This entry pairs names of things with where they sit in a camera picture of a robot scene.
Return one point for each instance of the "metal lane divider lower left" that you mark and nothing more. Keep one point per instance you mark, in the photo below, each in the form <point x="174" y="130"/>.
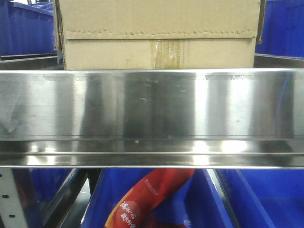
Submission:
<point x="55" y="211"/>

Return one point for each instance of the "blue plastic bin lower left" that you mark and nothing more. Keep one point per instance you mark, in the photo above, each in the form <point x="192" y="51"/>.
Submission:
<point x="48" y="181"/>

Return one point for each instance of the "white perforated shelf post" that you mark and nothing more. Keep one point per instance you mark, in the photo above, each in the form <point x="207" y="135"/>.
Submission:
<point x="11" y="209"/>

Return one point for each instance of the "metal lane divider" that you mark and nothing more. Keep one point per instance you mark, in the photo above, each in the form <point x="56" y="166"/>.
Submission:
<point x="48" y="61"/>
<point x="55" y="211"/>
<point x="272" y="61"/>
<point x="224" y="198"/>

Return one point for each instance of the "blue plastic bin lower centre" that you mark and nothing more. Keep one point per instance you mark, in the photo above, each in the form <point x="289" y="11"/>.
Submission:
<point x="196" y="205"/>

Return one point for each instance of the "blue plastic bin upper right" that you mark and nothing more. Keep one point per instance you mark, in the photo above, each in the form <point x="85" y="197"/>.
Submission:
<point x="283" y="31"/>

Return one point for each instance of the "metal lane divider upper left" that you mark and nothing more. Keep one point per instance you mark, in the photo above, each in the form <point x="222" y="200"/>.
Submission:
<point x="48" y="61"/>

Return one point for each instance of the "blue plastic bin upper left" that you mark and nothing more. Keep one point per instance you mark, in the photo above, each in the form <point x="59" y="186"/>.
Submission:
<point x="26" y="29"/>

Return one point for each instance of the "metal lane divider lower right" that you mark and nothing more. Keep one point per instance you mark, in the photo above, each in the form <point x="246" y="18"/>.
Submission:
<point x="224" y="198"/>

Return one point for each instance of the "stainless steel shelf front rail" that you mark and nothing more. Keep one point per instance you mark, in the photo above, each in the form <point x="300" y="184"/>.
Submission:
<point x="216" y="118"/>

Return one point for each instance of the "red printed snack bag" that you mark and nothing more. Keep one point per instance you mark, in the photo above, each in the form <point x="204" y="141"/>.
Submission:
<point x="154" y="188"/>

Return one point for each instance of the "blue plastic bin lower right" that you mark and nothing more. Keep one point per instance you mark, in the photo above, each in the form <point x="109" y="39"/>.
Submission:
<point x="265" y="198"/>

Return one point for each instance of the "blue plastic bin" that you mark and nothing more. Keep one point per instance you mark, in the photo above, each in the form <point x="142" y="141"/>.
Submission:
<point x="196" y="205"/>
<point x="283" y="31"/>
<point x="26" y="29"/>
<point x="265" y="198"/>
<point x="48" y="181"/>

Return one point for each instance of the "large plain brown cardboard box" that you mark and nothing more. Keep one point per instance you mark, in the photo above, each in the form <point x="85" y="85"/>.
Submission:
<point x="158" y="34"/>

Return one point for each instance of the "metal lane divider upper right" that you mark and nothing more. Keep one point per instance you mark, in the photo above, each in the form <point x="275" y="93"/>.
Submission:
<point x="272" y="61"/>

